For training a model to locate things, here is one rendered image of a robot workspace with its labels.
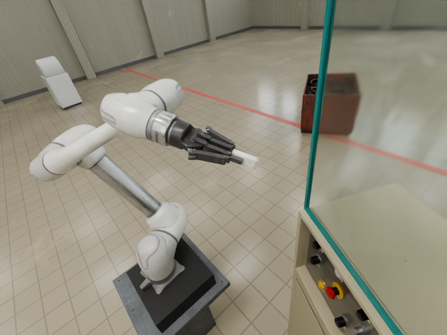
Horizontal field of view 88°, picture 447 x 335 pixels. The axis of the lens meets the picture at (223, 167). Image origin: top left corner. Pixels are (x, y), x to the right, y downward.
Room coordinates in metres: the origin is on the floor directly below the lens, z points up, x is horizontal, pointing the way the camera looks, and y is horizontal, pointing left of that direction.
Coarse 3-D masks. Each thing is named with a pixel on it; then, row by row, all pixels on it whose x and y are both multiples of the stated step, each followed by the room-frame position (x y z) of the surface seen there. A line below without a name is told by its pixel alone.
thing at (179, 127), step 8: (176, 128) 0.54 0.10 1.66; (184, 128) 0.54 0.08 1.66; (192, 128) 0.58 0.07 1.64; (176, 136) 0.53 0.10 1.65; (184, 136) 0.54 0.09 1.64; (192, 136) 0.55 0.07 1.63; (176, 144) 0.53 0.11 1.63; (184, 144) 0.52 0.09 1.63; (192, 144) 0.52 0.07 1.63; (200, 144) 0.52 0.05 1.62
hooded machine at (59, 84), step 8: (40, 64) 6.15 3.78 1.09; (48, 64) 6.22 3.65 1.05; (56, 64) 6.31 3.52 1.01; (48, 72) 6.14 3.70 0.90; (56, 72) 6.23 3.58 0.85; (64, 72) 6.32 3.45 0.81; (48, 80) 6.04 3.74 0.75; (56, 80) 6.14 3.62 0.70; (64, 80) 6.23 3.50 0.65; (48, 88) 6.42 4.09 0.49; (56, 88) 6.08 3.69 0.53; (64, 88) 6.18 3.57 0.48; (72, 88) 6.28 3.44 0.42; (56, 96) 6.03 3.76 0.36; (64, 96) 6.12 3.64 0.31; (72, 96) 6.22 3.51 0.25; (64, 104) 6.07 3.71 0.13; (72, 104) 6.17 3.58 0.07
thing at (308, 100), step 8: (312, 80) 3.66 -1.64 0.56; (304, 88) 3.19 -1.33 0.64; (312, 88) 3.32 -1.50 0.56; (304, 96) 2.98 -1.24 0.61; (312, 96) 2.93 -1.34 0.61; (304, 104) 2.97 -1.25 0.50; (312, 104) 2.93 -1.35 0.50; (304, 112) 2.97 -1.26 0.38; (312, 112) 2.92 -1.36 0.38; (304, 120) 2.97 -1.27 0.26; (312, 120) 2.92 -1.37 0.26; (304, 128) 2.96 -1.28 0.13; (312, 128) 2.91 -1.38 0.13
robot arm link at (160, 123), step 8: (160, 112) 0.59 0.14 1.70; (168, 112) 0.60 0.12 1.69; (152, 120) 0.56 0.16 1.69; (160, 120) 0.56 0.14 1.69; (168, 120) 0.56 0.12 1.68; (176, 120) 0.59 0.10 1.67; (152, 128) 0.55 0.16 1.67; (160, 128) 0.55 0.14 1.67; (168, 128) 0.55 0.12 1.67; (152, 136) 0.55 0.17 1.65; (160, 136) 0.54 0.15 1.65; (168, 136) 0.55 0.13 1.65; (168, 144) 0.56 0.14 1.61
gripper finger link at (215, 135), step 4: (208, 128) 0.59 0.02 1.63; (212, 132) 0.57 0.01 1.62; (216, 132) 0.57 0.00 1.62; (212, 136) 0.57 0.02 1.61; (216, 136) 0.56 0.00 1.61; (220, 136) 0.56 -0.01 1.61; (224, 136) 0.56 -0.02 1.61; (220, 140) 0.56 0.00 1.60; (224, 140) 0.55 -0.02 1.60; (228, 140) 0.54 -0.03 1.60; (232, 144) 0.53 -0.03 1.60
